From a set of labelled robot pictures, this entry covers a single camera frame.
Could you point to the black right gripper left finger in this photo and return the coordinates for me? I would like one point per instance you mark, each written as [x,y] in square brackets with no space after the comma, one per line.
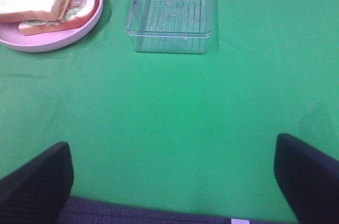
[38,191]

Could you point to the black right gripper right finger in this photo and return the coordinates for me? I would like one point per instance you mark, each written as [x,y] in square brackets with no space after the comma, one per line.
[308,179]

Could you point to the yellow cheese slice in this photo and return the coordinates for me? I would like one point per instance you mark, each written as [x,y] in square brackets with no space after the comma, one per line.
[62,10]

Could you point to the green lettuce leaf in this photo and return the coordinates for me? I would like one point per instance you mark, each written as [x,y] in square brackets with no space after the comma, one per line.
[85,4]

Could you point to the green tablecloth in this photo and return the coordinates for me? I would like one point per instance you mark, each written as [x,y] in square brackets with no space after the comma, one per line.
[189,133]

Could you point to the pink round plate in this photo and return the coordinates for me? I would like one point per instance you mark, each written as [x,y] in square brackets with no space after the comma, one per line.
[12,37]

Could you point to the clear right plastic container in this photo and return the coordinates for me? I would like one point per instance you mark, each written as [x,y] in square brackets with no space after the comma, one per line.
[172,26]

